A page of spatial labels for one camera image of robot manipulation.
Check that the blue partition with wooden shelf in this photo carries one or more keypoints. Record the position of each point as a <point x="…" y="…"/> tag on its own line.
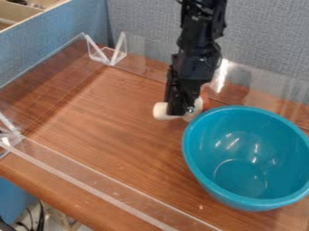
<point x="75" y="16"/>

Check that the clear acrylic corner bracket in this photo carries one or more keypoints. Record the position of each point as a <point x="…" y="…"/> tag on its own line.
<point x="105" y="55"/>

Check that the blue plastic bowl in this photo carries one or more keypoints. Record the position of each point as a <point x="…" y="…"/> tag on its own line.
<point x="247" y="155"/>

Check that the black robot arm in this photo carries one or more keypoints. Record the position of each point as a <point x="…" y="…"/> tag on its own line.
<point x="202" y="22"/>

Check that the clear acrylic back barrier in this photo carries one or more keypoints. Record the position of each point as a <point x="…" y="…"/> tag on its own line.
<point x="238" y="84"/>

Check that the clear acrylic left barrier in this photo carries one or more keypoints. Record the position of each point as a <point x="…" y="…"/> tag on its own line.
<point x="21" y="53"/>

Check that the clear acrylic barrier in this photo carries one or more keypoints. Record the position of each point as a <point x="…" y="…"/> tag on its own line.
<point x="148" y="209"/>
<point x="238" y="84"/>
<point x="21" y="53"/>

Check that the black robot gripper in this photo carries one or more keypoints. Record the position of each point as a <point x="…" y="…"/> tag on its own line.
<point x="191" y="69"/>

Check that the clear acrylic front barrier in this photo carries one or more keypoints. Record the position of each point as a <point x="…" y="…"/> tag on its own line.
<point x="148" y="209"/>

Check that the white brown toy mushroom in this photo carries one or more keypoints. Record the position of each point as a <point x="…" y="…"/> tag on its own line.
<point x="160" y="115"/>

